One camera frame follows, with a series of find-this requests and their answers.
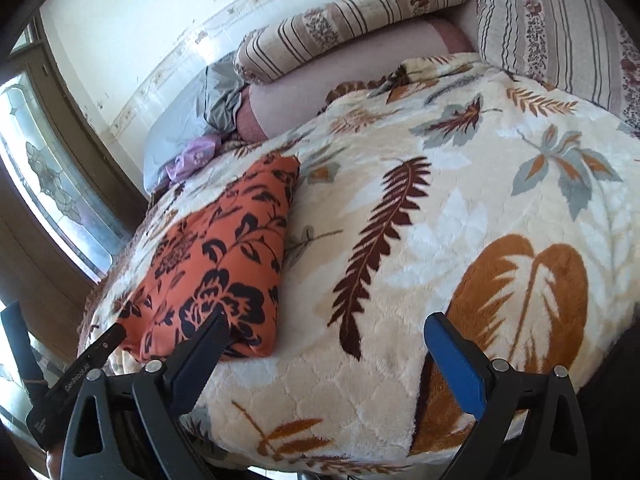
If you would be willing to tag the grey cloth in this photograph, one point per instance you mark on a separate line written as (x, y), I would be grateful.
(222, 90)

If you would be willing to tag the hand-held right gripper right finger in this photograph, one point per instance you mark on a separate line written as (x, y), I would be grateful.
(455, 360)

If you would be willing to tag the lilac cloth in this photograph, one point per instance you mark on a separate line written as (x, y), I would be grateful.
(192, 157)

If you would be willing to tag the wooden glass door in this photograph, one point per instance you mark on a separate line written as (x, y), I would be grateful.
(50, 185)

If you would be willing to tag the orange black floral garment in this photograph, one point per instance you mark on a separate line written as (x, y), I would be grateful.
(225, 240)

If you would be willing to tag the cream leaf print blanket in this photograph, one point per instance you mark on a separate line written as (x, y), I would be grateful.
(450, 185)

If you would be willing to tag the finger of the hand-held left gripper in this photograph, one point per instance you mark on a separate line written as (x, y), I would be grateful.
(110, 341)

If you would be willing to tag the wide striped floral pillow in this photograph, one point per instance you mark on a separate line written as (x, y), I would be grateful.
(550, 25)

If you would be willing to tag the black bar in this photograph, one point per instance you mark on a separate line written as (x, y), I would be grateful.
(20, 340)

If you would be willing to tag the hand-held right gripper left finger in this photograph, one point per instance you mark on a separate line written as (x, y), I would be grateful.
(200, 360)

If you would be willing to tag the light blue pillow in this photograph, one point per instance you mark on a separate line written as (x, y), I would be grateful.
(170, 130)

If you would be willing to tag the long striped floral pillow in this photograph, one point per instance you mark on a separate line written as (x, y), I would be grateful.
(350, 10)

